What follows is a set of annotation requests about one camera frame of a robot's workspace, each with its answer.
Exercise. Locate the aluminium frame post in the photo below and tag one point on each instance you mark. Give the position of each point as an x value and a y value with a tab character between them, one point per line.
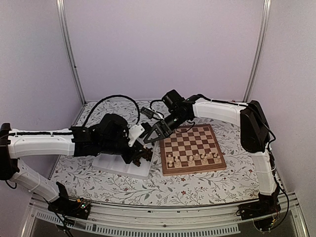
69	51
259	47

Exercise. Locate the front aluminium rail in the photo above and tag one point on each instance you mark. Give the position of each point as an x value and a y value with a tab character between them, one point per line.
125	220

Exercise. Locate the pile of dark chess pieces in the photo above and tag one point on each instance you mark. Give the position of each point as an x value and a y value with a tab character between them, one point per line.
145	153

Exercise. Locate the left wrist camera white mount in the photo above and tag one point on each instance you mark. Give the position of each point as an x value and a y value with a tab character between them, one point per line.
137	131

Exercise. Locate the light chess king piece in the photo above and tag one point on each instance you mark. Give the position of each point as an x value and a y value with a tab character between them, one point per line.
190	161

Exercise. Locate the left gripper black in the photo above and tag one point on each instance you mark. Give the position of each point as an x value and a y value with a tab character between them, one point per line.
129	158

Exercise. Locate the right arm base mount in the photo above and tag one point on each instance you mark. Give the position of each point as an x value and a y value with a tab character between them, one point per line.
267	208

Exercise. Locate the light chess bishop piece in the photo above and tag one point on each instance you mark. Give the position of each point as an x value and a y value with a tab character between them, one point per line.
177	163

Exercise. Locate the wooden chess board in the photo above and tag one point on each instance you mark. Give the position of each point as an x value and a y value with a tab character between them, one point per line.
185	142

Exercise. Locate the white plastic compartment tray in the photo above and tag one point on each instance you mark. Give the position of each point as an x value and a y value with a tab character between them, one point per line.
114	164

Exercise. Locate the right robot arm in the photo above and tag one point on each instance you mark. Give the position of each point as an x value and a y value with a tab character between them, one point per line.
255	136

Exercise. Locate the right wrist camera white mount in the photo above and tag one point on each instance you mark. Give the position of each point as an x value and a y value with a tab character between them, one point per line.
151	114

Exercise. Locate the floral patterned table mat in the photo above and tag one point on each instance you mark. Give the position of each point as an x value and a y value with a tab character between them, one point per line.
238	182

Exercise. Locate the right aluminium frame post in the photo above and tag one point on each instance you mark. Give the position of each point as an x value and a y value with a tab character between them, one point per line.
259	47

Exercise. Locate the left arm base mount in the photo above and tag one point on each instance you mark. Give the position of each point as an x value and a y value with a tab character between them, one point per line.
79	208

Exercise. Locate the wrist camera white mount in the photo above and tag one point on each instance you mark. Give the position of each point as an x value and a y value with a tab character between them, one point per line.
137	131
151	114

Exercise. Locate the left aluminium frame post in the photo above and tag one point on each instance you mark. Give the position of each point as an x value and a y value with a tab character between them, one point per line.
69	51

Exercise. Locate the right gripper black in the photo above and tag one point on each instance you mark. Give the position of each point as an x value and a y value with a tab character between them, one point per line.
162	129

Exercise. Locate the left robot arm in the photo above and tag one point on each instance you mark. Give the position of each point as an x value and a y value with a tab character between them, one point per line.
110	136

